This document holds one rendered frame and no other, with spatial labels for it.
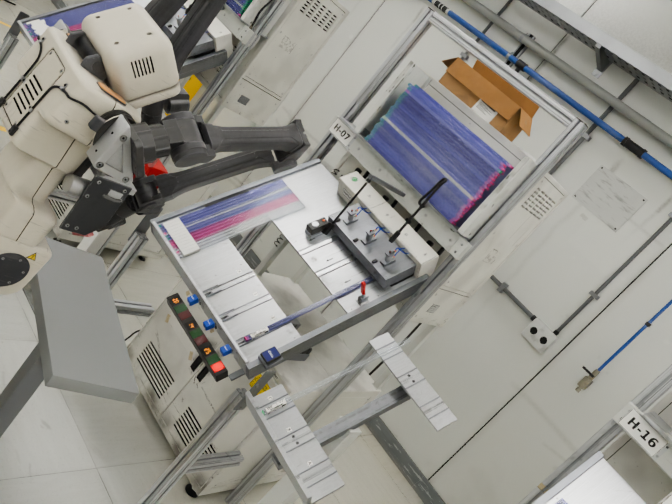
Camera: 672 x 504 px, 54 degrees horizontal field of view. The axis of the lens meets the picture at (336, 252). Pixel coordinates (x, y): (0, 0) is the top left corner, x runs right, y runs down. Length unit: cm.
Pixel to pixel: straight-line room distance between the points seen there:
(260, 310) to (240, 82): 143
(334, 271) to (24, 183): 106
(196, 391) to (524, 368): 182
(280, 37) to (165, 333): 147
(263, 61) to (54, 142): 183
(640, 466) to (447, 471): 178
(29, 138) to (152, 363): 142
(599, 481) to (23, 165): 169
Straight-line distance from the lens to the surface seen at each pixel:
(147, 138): 143
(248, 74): 325
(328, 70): 469
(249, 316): 212
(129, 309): 270
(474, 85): 274
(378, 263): 222
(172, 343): 268
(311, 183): 254
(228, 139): 155
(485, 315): 374
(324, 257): 229
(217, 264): 225
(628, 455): 222
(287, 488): 206
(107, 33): 156
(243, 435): 243
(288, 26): 324
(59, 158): 160
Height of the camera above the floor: 164
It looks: 15 degrees down
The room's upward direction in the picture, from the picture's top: 41 degrees clockwise
